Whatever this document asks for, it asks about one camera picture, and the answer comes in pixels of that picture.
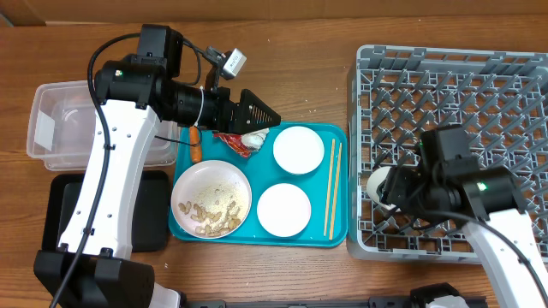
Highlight white cup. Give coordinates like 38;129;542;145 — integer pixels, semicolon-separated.
366;166;401;212

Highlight white bowl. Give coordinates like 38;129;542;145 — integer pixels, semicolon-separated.
273;126;325;175
257;183;312;238

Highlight wooden chopstick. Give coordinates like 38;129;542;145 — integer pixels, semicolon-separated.
324;139;336;236
329;142;343;240

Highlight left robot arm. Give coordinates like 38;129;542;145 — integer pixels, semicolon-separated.
33;24;281;307

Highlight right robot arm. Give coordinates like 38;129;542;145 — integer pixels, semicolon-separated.
366;125;547;307

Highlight grey dishwasher rack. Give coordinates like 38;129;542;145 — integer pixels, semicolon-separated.
347;44;547;264

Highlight crumpled white tissue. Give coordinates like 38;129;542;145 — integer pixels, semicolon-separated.
241;128;269;151

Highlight red snack wrapper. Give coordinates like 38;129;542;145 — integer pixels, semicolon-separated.
213;133;258;158

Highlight orange carrot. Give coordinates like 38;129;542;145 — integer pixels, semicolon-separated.
188;126;202;163

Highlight plate with peanuts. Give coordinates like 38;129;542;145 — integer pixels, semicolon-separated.
171;160;252;240

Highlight black plastic bin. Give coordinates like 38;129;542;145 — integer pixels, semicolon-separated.
41;170;170;252

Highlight clear plastic bin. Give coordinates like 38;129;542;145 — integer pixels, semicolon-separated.
27;80;179;171

